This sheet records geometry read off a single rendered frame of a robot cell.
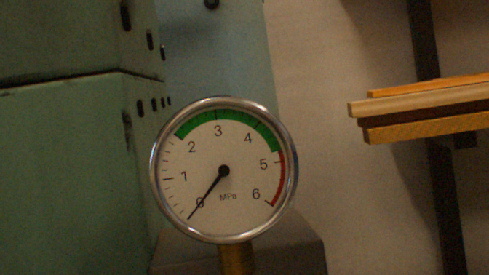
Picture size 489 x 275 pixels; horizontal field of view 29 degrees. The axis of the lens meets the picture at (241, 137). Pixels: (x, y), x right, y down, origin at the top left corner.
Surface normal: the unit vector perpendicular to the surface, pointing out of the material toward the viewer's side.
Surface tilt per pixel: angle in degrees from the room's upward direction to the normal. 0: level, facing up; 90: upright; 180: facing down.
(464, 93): 89
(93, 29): 90
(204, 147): 90
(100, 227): 90
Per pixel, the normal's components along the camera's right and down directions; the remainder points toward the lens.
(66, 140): 0.04, 0.04
